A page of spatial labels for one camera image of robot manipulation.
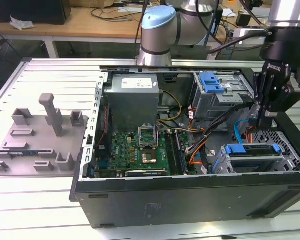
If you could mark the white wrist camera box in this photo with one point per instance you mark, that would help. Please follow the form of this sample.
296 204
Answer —
247 36

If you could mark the grey power supply unit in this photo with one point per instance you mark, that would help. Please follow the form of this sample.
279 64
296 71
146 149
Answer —
132 105

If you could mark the CPU socket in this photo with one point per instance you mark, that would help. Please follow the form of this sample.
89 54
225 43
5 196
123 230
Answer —
150 157

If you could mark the grey camera bracket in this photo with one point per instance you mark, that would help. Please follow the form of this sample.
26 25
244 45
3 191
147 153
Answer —
298 88

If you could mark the small black cube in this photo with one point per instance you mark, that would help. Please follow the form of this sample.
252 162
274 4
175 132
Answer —
242 20

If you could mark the metal drive cage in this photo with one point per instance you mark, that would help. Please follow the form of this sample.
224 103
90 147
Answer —
210 105

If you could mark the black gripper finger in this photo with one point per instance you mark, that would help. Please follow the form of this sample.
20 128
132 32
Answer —
258 87
287 100

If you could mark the wooden desk white frame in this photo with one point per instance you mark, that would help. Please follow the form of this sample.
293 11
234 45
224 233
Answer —
47 31
254 24

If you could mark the grey plastic parts rack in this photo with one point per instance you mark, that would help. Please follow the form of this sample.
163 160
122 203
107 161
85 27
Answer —
40 140

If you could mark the large black box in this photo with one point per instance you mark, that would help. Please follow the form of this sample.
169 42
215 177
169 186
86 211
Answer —
35 10

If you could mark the metal disk bay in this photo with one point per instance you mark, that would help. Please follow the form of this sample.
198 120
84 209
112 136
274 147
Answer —
286 163

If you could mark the black open PC case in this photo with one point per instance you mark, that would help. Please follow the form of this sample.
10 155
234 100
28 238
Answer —
190 205

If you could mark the crumpled white plastic wrap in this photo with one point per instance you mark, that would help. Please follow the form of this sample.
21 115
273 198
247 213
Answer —
21 23

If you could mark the green motherboard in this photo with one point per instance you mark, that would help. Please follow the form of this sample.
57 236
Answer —
122 150

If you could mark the flat grey box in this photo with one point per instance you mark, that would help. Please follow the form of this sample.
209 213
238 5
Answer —
263 12

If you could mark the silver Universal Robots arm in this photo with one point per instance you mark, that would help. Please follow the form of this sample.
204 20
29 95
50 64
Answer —
160 32

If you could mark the hard disk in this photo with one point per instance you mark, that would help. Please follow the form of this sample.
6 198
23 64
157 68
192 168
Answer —
235 149

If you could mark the RAM stick with blue label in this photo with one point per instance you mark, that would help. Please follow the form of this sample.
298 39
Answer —
22 153

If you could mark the blue plastic drive latch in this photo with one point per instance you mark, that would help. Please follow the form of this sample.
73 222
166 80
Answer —
210 82

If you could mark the black graphics card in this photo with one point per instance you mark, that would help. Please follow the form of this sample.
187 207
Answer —
145 173

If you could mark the white paper sheet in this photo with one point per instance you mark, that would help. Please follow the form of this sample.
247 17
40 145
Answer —
228 12

